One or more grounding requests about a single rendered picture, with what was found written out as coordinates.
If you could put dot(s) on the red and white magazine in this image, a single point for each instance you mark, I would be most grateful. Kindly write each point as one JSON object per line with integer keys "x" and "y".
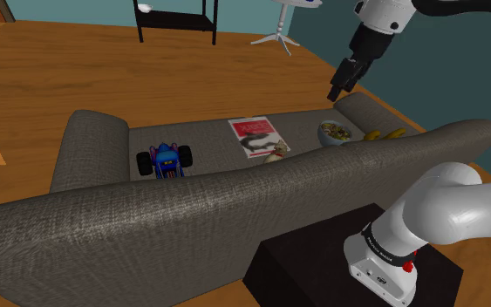
{"x": 251, "y": 129}

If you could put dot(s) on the beige animal figure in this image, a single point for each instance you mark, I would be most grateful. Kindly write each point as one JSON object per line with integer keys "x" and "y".
{"x": 278, "y": 151}

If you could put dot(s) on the white round pedestal table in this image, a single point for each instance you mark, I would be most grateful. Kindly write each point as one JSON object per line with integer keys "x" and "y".
{"x": 280, "y": 30}

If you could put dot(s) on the grey bowl with food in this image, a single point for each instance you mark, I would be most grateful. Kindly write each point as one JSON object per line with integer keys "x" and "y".
{"x": 333, "y": 132}

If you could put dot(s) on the black shelf rack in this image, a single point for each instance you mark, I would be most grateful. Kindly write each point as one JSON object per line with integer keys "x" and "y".
{"x": 177, "y": 20}

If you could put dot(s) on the black robot stand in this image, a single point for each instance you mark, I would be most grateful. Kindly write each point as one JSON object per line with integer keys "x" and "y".
{"x": 309, "y": 263}

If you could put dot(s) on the grey fabric sofa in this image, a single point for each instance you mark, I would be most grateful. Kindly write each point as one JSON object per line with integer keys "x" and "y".
{"x": 143, "y": 217}

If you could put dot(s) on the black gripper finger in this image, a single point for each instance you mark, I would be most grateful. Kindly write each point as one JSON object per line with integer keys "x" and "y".
{"x": 342, "y": 78}
{"x": 362, "y": 72}

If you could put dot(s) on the yellow banana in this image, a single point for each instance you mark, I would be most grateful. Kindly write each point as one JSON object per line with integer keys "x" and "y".
{"x": 391, "y": 134}

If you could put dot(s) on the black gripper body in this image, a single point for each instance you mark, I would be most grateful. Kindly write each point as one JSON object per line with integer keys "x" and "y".
{"x": 370, "y": 42}

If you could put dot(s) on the blue toy monster truck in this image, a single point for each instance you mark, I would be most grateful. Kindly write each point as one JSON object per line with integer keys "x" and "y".
{"x": 166, "y": 159}

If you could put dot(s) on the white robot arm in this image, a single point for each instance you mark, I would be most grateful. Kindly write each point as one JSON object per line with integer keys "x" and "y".
{"x": 440, "y": 208}

